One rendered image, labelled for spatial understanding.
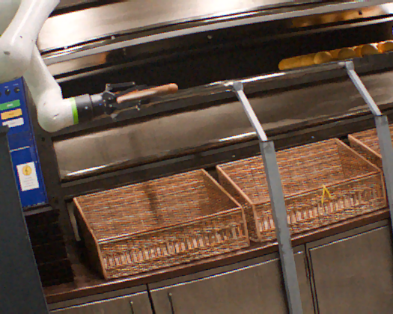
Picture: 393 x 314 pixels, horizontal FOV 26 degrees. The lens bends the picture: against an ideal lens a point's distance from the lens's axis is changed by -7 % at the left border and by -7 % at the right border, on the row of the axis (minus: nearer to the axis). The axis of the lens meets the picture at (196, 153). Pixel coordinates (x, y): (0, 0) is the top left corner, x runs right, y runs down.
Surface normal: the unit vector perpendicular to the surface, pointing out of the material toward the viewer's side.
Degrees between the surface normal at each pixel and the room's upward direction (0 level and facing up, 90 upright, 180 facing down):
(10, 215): 90
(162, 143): 70
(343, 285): 87
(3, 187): 90
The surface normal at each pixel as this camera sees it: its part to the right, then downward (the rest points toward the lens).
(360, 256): 0.23, 0.05
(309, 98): 0.15, -0.31
